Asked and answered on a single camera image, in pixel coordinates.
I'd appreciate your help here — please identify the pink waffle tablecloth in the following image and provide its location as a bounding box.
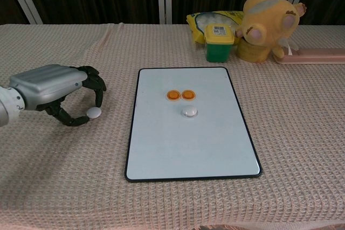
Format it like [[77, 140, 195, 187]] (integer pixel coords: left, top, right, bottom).
[[0, 23, 345, 230]]

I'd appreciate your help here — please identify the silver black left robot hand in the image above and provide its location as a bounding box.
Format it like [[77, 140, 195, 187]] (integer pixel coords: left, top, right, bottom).
[[8, 64, 107, 127]]

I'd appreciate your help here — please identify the long pink box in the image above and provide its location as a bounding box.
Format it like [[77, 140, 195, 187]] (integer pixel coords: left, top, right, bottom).
[[272, 48, 345, 65]]

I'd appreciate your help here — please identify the white round magnet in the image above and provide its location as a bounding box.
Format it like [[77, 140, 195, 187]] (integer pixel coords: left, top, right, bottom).
[[181, 105, 199, 119], [86, 107, 102, 120]]

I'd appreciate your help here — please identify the green container yellow lid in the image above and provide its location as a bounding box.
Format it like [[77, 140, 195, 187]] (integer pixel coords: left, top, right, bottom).
[[204, 24, 235, 63]]

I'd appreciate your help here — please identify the yellow snack bag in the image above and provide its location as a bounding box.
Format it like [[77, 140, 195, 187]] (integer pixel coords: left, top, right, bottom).
[[186, 10, 245, 45]]

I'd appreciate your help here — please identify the black framed whiteboard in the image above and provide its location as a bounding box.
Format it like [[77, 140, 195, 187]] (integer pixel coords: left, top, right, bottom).
[[124, 66, 263, 183]]

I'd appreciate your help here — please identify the orange round magnet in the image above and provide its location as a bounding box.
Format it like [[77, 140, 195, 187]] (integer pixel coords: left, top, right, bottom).
[[165, 89, 181, 102], [181, 89, 197, 102]]

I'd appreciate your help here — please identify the yellow plush duck toy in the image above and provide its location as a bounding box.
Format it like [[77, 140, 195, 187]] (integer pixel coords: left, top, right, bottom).
[[235, 0, 308, 59]]

